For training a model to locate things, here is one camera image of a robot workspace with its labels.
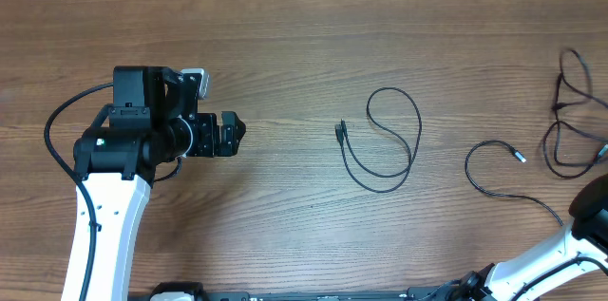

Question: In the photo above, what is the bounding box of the black USB cable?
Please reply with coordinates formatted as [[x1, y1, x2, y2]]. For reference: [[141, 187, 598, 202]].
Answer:
[[334, 86, 424, 195], [541, 47, 608, 180], [464, 139, 565, 227]]

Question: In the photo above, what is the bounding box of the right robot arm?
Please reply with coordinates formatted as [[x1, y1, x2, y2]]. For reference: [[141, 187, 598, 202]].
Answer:
[[451, 176, 607, 301]]

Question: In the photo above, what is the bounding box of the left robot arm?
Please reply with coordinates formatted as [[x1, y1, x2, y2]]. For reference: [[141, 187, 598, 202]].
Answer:
[[62, 66, 246, 300]]

